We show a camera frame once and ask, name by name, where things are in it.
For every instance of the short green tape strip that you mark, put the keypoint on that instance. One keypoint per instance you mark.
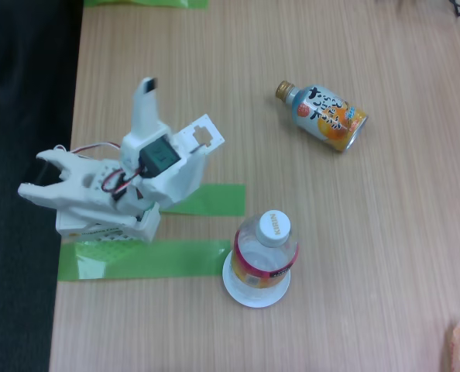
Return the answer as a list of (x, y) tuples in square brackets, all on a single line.
[(222, 201)]

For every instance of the orange juice aluminium bottle can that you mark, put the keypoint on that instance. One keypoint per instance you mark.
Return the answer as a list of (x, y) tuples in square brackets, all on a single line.
[(327, 116)]

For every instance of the clear plastic bottle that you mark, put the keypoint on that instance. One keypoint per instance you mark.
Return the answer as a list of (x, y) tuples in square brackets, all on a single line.
[(261, 263)]

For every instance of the green tape at table edge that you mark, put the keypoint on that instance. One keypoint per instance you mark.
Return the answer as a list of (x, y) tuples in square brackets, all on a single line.
[(145, 3)]

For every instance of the long green tape strip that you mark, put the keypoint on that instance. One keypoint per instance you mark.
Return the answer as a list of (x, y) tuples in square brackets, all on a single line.
[(156, 259)]

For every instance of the small white round plate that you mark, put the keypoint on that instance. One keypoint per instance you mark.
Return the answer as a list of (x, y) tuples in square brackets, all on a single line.
[(253, 302)]

